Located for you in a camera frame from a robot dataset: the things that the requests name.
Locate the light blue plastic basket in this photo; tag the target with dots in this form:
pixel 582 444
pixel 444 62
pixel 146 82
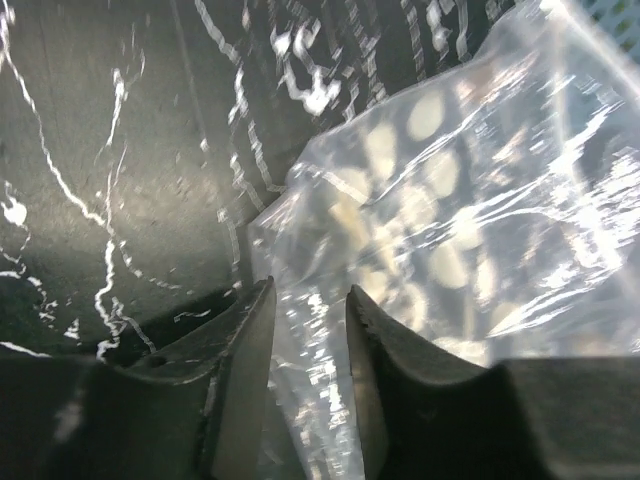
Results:
pixel 618 18

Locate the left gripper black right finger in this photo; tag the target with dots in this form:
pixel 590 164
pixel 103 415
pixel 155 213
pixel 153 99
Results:
pixel 423 413

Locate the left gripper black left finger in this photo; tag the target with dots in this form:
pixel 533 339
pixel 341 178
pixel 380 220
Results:
pixel 192 410

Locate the clear bag with green leaf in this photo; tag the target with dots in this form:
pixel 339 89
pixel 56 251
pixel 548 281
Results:
pixel 492 209

